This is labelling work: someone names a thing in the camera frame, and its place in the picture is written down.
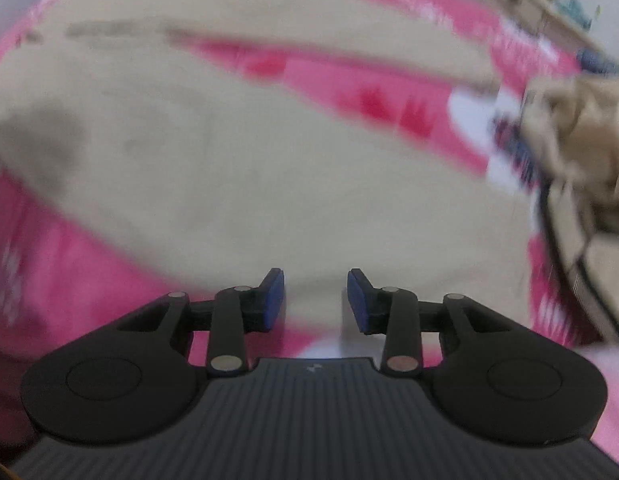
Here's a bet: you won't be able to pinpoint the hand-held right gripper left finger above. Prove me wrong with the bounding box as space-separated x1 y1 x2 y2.
116 268 285 377

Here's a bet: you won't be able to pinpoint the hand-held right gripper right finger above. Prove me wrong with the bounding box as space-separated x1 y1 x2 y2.
346 268 515 377

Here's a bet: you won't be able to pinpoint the beige pants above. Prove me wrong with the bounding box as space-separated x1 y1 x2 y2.
0 0 540 347

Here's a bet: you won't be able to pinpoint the pink printed blanket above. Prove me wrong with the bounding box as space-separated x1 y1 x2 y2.
0 0 619 467

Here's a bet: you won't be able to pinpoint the white cabinet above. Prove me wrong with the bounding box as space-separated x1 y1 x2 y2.
491 0 603 53

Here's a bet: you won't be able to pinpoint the teal item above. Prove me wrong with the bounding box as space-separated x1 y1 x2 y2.
562 0 593 28

